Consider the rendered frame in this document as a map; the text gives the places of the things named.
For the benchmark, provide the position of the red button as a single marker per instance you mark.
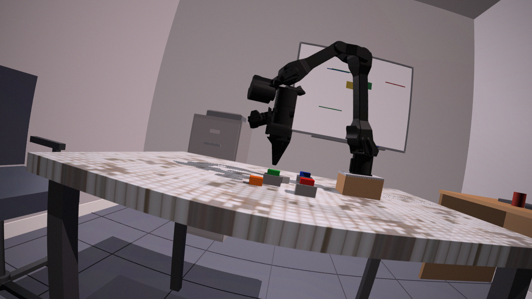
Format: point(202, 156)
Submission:
point(306, 187)

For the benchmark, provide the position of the blue button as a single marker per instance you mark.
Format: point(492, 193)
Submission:
point(304, 175)

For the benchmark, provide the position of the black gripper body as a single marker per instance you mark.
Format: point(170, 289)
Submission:
point(281, 125)

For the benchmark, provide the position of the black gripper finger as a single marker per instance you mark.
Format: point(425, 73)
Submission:
point(278, 148)

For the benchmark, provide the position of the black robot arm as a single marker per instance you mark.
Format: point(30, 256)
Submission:
point(359, 134)

